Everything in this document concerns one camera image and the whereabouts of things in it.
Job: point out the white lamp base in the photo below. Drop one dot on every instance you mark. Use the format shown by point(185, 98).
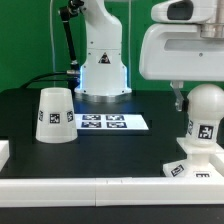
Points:
point(196, 165)

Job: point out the white right rail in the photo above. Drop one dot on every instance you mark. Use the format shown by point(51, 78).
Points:
point(217, 161)

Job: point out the white front rail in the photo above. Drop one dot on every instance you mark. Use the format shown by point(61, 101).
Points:
point(64, 192)

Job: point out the white left rail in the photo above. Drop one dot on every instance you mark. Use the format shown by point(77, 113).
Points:
point(4, 152)

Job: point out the white marker sheet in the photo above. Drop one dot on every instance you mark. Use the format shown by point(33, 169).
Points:
point(110, 122)

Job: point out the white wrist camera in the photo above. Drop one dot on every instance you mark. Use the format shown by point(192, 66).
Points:
point(188, 11)

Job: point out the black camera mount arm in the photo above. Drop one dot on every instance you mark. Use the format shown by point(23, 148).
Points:
point(67, 12)

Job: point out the white lamp bulb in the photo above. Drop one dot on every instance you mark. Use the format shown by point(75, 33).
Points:
point(205, 111)

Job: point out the white rail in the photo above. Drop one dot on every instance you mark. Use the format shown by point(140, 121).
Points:
point(217, 161)
point(4, 152)
point(64, 192)

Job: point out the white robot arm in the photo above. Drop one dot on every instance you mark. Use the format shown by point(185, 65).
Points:
point(103, 75)

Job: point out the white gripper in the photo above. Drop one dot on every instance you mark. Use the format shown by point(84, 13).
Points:
point(178, 53)

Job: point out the white lamp shade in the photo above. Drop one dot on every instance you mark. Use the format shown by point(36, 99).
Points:
point(56, 118)

